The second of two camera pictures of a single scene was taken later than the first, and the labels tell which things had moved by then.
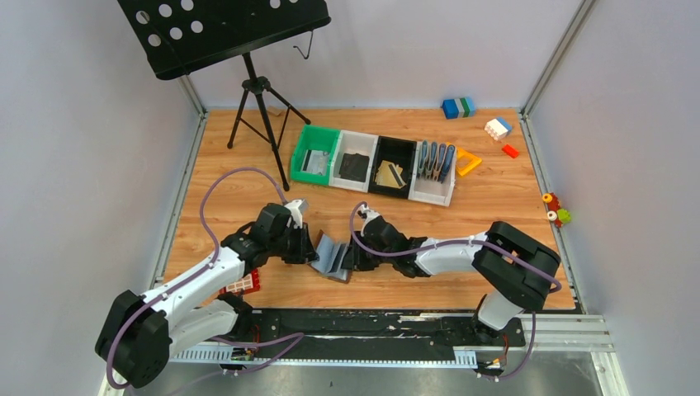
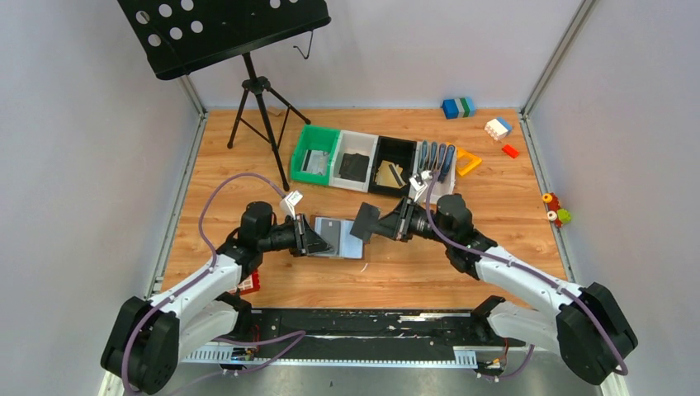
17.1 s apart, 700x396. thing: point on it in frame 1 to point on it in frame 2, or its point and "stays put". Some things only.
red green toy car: (560, 216) stays put
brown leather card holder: (331, 256) to (336, 232)
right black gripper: (354, 261) to (395, 225)
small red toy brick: (511, 151) stays put
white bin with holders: (433, 172) stays put
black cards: (354, 167) stays put
